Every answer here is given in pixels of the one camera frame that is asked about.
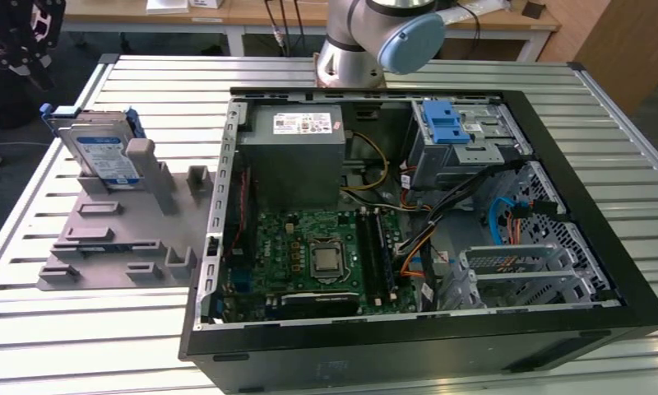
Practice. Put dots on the black PC case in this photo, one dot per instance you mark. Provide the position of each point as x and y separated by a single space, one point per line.
362 354

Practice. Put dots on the grey power supply unit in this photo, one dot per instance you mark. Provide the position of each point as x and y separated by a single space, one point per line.
291 173

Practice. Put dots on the black graphics card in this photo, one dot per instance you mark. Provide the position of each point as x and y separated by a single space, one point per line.
312 302

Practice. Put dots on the metal optical drive cage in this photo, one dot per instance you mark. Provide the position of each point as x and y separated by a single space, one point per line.
472 154

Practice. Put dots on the CPU socket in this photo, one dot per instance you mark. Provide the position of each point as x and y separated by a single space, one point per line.
330 242

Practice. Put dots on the wooden desk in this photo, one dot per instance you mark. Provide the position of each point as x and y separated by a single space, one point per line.
115 18

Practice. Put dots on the metal disk bay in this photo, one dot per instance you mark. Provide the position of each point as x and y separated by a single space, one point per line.
527 276

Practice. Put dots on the black office chair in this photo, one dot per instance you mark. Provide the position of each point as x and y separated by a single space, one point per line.
6 107

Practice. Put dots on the silver CPU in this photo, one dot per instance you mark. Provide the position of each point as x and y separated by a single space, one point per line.
327 261

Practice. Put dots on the grey parts rack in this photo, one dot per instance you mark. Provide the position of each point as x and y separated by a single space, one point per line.
138 230

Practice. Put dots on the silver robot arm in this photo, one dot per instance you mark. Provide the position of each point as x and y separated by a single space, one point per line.
351 61

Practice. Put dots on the large white box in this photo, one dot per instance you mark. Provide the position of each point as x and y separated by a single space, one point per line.
167 6

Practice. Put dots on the green motherboard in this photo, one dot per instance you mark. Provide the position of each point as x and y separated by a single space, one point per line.
278 230

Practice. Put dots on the clear plastic bag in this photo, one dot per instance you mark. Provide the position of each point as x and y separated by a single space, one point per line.
488 9

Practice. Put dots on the small brown box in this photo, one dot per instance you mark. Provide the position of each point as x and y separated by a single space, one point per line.
536 9

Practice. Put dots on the hard disk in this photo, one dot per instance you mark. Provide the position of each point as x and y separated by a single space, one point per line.
102 156

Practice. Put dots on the blue plastic drive latch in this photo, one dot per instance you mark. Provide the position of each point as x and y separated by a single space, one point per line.
444 123

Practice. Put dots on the small white box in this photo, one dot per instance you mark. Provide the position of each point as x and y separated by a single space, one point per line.
206 3

